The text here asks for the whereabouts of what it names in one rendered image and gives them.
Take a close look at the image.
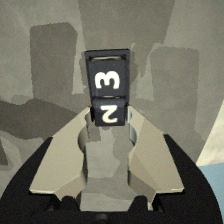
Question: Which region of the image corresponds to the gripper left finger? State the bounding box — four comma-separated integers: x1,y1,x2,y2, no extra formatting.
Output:
0,105,94,224

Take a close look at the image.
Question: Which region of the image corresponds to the black cube with white number 3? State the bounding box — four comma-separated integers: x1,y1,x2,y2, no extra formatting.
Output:
87,56,126,97

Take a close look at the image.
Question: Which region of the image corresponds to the dark grey cube with white digits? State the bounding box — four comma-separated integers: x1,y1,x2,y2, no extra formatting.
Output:
92,95,126,127

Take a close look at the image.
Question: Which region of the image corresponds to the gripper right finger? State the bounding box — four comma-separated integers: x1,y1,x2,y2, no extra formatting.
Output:
126,104,223,224

